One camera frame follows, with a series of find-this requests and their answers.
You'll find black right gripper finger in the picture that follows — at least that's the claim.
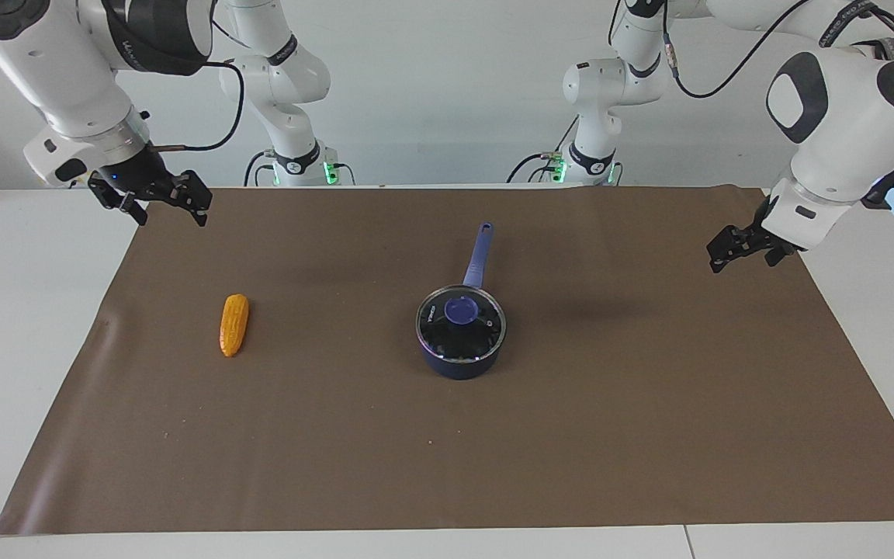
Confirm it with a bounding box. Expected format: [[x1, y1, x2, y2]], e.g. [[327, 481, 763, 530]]
[[89, 176, 150, 227], [171, 170, 213, 228]]

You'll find yellow corn cob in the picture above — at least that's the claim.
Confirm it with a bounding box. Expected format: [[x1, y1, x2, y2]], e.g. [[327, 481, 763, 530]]
[[219, 293, 250, 358]]

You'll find glass lid with blue knob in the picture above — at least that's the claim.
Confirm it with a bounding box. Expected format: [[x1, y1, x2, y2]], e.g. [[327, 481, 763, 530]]
[[416, 285, 508, 364]]

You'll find brown table mat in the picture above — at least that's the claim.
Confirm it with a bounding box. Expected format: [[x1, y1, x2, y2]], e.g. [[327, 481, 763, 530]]
[[0, 185, 894, 536]]

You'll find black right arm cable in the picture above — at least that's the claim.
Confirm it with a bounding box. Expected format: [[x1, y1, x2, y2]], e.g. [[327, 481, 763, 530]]
[[148, 19, 246, 152]]

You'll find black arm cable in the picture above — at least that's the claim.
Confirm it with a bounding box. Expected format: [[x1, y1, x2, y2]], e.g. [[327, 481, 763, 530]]
[[148, 19, 246, 152], [660, 0, 894, 210]]

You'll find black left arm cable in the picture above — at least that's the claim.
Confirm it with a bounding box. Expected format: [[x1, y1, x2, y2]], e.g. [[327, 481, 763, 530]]
[[660, 0, 894, 210]]

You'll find dark blue pot, lilac handle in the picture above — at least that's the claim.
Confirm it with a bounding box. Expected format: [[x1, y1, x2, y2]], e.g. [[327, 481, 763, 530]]
[[416, 222, 508, 381]]

